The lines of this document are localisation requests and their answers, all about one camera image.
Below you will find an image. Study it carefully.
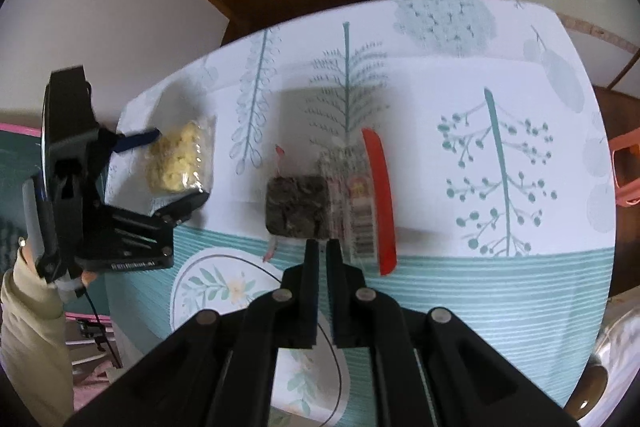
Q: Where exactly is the black cable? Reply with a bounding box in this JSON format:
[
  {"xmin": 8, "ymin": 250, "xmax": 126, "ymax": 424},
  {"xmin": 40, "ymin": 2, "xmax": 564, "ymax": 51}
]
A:
[{"xmin": 80, "ymin": 289, "xmax": 124, "ymax": 370}]

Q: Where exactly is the checked bed sheet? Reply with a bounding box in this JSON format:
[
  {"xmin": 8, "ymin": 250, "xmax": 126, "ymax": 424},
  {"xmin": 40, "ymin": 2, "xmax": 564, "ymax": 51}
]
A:
[{"xmin": 592, "ymin": 297, "xmax": 640, "ymax": 374}]

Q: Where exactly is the brown round bedpost knob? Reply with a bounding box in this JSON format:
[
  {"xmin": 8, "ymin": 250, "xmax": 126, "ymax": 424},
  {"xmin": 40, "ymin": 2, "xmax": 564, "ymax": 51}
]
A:
[{"xmin": 574, "ymin": 363, "xmax": 609, "ymax": 421}]

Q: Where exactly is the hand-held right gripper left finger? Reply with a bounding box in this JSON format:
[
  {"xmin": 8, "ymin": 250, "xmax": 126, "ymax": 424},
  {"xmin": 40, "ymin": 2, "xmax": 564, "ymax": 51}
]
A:
[{"xmin": 62, "ymin": 239, "xmax": 320, "ymax": 427}]

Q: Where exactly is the brown snack clear packet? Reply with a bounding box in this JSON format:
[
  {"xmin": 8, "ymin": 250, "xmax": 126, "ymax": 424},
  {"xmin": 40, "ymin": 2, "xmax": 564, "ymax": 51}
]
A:
[{"xmin": 262, "ymin": 127, "xmax": 399, "ymax": 279}]

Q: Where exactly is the pink framed chalkboard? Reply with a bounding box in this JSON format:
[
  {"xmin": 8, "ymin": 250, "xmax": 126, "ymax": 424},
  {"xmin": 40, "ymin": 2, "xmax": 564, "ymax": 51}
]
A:
[{"xmin": 0, "ymin": 121, "xmax": 118, "ymax": 324}]

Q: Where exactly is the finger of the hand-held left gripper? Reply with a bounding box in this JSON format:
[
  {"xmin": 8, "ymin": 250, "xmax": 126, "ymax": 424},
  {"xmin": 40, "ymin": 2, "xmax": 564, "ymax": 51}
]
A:
[
  {"xmin": 157, "ymin": 190, "xmax": 211, "ymax": 227},
  {"xmin": 106, "ymin": 128, "xmax": 161, "ymax": 154}
]

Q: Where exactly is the yellow snack clear packet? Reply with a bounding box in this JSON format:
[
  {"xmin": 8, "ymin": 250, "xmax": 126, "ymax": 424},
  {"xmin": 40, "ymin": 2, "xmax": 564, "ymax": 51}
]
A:
[{"xmin": 145, "ymin": 116, "xmax": 217, "ymax": 198}]

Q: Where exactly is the person's left hand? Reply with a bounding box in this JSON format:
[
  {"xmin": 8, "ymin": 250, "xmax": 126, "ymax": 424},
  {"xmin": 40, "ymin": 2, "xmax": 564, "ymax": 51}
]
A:
[{"xmin": 16, "ymin": 242, "xmax": 99, "ymax": 304}]

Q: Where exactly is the pink plastic stool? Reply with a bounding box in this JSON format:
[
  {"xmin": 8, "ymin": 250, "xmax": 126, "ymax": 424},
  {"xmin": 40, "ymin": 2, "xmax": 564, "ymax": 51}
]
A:
[{"xmin": 608, "ymin": 131, "xmax": 640, "ymax": 208}]

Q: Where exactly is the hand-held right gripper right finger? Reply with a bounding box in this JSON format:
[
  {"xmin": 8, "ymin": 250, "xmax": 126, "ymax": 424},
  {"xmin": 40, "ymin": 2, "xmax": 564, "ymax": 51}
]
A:
[{"xmin": 326, "ymin": 240, "xmax": 581, "ymax": 427}]

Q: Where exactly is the person's left forearm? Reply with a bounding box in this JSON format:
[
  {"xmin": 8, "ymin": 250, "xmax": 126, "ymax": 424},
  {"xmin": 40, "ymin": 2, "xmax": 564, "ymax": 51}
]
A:
[{"xmin": 0, "ymin": 257, "xmax": 76, "ymax": 415}]

